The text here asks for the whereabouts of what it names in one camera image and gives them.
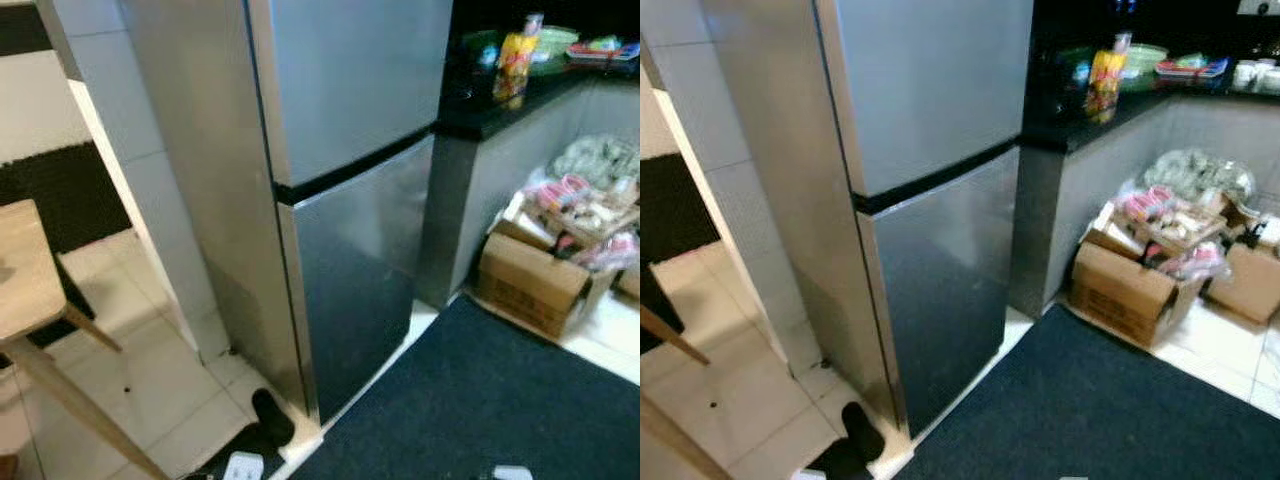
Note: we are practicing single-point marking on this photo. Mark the silver fridge door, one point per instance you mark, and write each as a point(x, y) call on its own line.
point(940, 290)
point(355, 280)

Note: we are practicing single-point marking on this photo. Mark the silver fridge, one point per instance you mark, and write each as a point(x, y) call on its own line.
point(200, 150)
point(780, 150)

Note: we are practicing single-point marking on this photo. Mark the plain cardboard box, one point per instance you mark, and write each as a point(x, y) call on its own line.
point(1245, 285)
point(628, 282)

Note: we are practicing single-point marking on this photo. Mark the pink plastic item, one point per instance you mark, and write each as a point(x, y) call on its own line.
point(562, 192)
point(1145, 203)

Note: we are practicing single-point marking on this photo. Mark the wooden table leg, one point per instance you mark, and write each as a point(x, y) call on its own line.
point(70, 400)
point(675, 335)
point(680, 450)
point(92, 328)

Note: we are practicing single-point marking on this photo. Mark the large cardboard box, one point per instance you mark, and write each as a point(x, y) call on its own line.
point(530, 285)
point(1125, 295)

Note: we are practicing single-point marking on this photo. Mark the grey kitchen counter black top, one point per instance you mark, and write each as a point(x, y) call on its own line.
point(1060, 200)
point(480, 190)

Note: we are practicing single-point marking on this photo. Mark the red tray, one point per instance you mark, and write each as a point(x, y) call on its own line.
point(600, 58)
point(1190, 72)

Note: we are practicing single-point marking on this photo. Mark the light green plastic bowl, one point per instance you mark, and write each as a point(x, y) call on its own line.
point(1147, 62)
point(555, 45)

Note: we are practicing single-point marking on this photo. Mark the yellow snack bag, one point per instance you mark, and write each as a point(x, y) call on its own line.
point(1105, 80)
point(515, 65)

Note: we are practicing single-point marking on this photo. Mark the dark blue floor rug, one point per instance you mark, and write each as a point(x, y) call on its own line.
point(470, 400)
point(1080, 410)

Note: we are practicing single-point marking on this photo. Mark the pink tumbler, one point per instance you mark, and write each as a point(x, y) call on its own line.
point(534, 24)
point(1123, 42)

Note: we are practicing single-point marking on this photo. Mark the dark green plastic basket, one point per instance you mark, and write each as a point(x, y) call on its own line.
point(480, 50)
point(1072, 65)

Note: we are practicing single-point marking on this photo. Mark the black robot left foot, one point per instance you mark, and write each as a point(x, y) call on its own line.
point(862, 432)
point(272, 418)

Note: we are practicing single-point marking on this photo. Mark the white cup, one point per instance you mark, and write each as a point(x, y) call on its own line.
point(1269, 80)
point(1245, 76)

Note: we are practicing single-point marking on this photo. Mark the black foam wall mat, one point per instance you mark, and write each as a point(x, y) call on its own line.
point(60, 190)
point(670, 205)

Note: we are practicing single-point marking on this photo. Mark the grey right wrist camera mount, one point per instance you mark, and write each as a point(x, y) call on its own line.
point(512, 474)

